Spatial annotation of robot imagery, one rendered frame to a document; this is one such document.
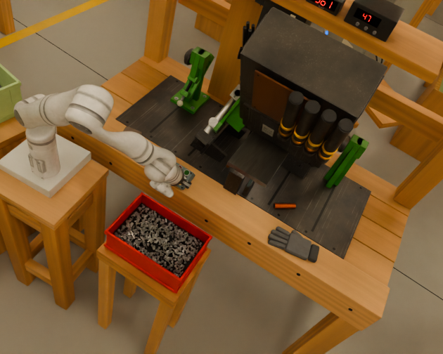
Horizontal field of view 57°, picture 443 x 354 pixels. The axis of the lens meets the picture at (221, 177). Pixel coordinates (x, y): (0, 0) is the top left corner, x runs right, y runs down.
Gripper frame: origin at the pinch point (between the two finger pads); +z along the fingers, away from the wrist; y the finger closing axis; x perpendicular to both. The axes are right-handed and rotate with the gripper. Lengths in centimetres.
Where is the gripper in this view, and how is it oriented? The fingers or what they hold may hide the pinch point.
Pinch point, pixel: (179, 180)
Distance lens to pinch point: 157.3
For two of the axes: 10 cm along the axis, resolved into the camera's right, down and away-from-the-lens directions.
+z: 0.9, 1.5, 9.8
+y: -8.4, -5.2, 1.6
